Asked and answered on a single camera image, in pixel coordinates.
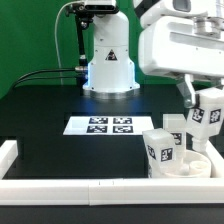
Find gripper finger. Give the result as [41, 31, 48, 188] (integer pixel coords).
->
[177, 74, 199, 108]

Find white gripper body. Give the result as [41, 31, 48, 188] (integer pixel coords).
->
[138, 13, 224, 81]

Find white round stool seat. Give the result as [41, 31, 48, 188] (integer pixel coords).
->
[148, 149, 213, 179]

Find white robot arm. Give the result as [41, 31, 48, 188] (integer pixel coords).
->
[84, 0, 224, 108]

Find white marker sheet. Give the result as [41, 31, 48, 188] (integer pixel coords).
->
[63, 116, 154, 135]

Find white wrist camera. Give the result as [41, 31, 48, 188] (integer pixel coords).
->
[139, 0, 211, 29]

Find white U-shaped frame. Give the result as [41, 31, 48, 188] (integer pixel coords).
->
[0, 140, 224, 205]

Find black camera on stand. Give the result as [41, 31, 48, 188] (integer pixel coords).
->
[66, 0, 119, 66]

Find white camera cable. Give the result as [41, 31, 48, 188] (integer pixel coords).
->
[54, 0, 84, 86]

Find black cables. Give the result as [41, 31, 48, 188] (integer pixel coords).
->
[11, 66, 88, 90]

